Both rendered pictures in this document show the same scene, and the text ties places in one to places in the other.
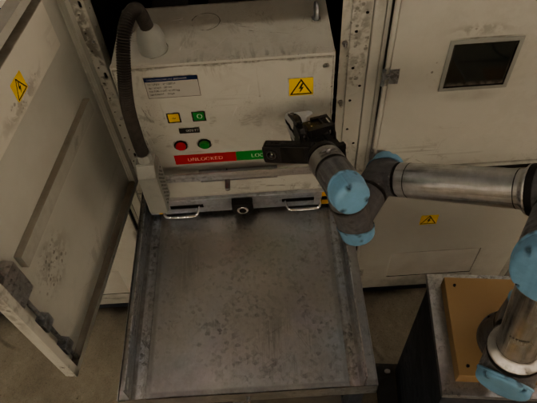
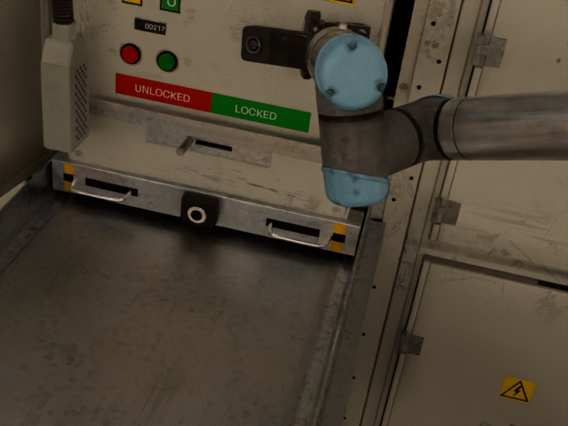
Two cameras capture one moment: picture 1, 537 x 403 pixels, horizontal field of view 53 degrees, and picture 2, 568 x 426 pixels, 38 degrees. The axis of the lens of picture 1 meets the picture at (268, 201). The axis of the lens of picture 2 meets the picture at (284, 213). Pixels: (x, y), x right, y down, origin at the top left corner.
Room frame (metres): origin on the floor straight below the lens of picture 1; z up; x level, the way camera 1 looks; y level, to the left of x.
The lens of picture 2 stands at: (-0.20, -0.21, 1.65)
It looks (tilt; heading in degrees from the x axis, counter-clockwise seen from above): 32 degrees down; 7
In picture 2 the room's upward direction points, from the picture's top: 8 degrees clockwise
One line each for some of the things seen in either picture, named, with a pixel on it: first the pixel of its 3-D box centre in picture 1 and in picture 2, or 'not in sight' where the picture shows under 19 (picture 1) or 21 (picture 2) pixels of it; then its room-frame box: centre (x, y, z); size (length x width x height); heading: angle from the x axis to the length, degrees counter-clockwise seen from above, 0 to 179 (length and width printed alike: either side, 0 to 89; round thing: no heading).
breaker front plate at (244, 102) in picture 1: (233, 140); (213, 65); (0.95, 0.07, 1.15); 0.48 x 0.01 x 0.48; 89
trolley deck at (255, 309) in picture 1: (245, 273); (161, 308); (0.75, 0.08, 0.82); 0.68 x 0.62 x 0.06; 179
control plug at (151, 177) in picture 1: (153, 181); (67, 90); (0.88, 0.29, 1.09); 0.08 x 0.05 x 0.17; 179
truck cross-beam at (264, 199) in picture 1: (242, 196); (205, 199); (0.96, 0.07, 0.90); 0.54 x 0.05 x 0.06; 89
